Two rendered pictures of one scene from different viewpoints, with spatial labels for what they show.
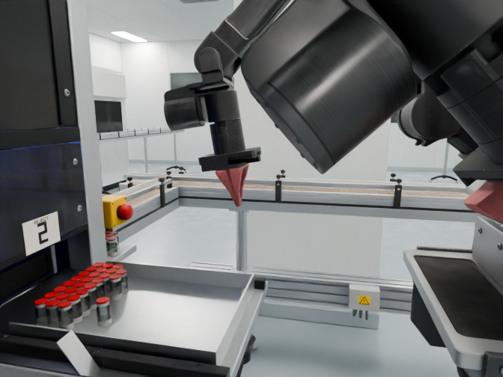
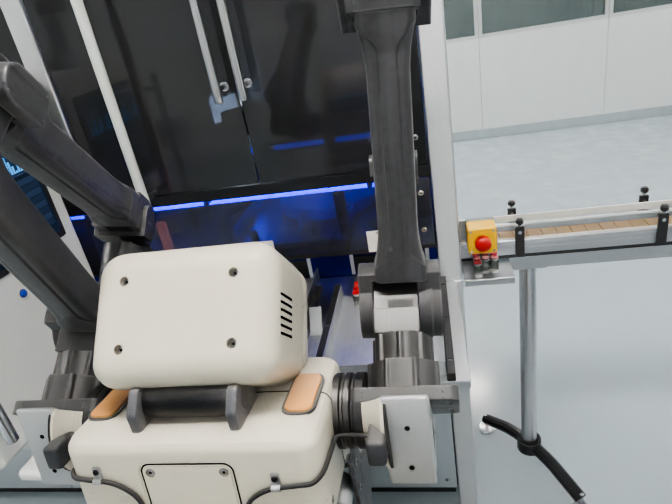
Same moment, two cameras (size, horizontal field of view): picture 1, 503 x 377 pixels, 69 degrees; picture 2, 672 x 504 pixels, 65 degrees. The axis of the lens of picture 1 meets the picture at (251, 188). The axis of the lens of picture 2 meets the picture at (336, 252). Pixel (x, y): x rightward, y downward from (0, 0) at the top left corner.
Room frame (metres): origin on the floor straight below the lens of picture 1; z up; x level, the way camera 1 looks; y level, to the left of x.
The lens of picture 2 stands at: (0.53, -0.86, 1.60)
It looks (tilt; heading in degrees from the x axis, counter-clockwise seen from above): 25 degrees down; 90
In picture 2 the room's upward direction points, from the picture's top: 10 degrees counter-clockwise
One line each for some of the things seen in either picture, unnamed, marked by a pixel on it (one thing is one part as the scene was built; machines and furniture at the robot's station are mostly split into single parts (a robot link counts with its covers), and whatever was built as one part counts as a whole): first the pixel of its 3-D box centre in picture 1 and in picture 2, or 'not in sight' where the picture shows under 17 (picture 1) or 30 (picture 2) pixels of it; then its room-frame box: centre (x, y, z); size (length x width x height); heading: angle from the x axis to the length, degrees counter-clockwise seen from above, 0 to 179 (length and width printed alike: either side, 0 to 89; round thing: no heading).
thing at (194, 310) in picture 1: (148, 304); (386, 324); (0.61, 0.19, 0.90); 0.34 x 0.26 x 0.04; 78
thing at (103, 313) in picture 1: (103, 313); not in sight; (0.57, 0.25, 0.90); 0.02 x 0.02 x 0.04
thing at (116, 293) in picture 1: (115, 286); not in sight; (0.67, 0.27, 0.90); 0.02 x 0.02 x 0.05
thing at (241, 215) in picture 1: (242, 287); not in sight; (1.56, 0.04, 0.46); 0.09 x 0.09 x 0.77; 78
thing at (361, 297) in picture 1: (364, 298); not in sight; (1.38, -0.46, 0.50); 0.12 x 0.05 x 0.09; 78
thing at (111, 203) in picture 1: (108, 211); (481, 235); (0.91, 0.37, 0.99); 0.08 x 0.07 x 0.07; 78
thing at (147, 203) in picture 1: (121, 208); (582, 228); (1.22, 0.45, 0.92); 0.69 x 0.16 x 0.16; 168
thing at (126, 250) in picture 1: (100, 253); (486, 269); (0.93, 0.40, 0.87); 0.14 x 0.13 x 0.02; 78
